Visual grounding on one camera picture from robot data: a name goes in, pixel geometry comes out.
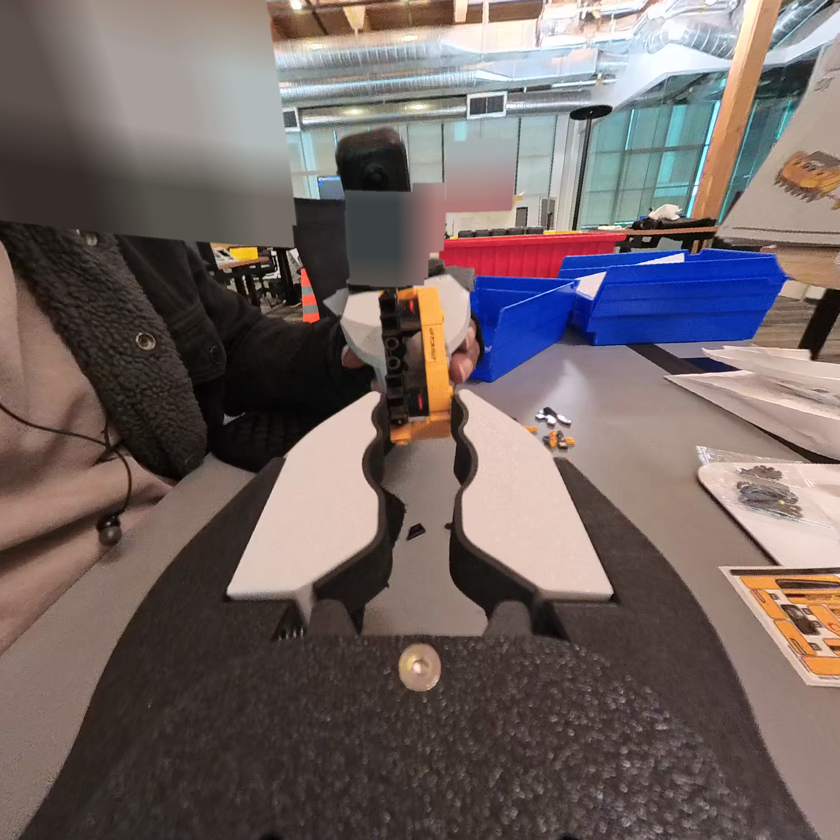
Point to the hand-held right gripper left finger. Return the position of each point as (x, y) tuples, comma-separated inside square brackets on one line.
[(315, 512)]

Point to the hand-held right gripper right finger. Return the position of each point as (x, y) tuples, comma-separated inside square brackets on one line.
[(525, 512)]

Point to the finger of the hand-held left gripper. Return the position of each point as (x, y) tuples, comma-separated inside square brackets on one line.
[(459, 308), (358, 321)]

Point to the yellow black lego car section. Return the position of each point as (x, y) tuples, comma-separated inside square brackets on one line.
[(433, 354)]

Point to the pile of small lego pieces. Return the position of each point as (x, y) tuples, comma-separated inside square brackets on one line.
[(556, 439)]

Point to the small black lego piece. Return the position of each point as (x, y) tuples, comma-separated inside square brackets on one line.
[(415, 531)]

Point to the lego instruction booklet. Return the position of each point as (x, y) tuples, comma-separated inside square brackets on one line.
[(800, 131)]

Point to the person's left hand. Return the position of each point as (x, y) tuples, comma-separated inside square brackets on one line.
[(467, 354)]

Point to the lit computer monitor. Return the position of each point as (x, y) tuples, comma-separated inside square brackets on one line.
[(328, 187)]

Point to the orange traffic cone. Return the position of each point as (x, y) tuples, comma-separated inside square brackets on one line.
[(310, 302)]

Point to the blue plastic bin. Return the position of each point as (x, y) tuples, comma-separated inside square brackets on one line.
[(525, 328)]

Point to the red plastic bin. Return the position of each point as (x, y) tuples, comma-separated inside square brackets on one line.
[(525, 256)]

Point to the row of black devices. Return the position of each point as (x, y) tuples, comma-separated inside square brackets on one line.
[(499, 232)]

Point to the silver ceiling ductwork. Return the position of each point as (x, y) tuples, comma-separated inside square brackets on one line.
[(426, 59)]

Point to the white air vent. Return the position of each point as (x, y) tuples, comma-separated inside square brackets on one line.
[(487, 105)]

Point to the yellow bin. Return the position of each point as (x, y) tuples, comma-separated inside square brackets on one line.
[(243, 254)]

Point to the black fleece jacket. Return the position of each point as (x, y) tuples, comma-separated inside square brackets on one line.
[(151, 394)]

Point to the stack of nested blue bins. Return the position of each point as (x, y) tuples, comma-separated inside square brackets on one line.
[(676, 308)]

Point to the black floor lamp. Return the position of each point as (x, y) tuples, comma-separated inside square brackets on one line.
[(590, 111)]

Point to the white cloth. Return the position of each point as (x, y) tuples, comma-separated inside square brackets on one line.
[(664, 211)]

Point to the plastic bag of black parts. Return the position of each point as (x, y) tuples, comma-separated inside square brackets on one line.
[(768, 495)]

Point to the beige hoodie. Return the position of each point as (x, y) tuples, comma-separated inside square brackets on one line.
[(52, 459)]

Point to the white book stand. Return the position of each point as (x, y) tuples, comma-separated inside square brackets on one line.
[(807, 544)]

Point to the yellow black sticker sheet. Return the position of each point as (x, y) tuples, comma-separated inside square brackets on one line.
[(787, 623)]

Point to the wooden side table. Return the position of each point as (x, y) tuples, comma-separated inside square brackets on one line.
[(814, 266)]

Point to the wooden post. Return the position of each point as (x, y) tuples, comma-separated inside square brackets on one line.
[(735, 111)]

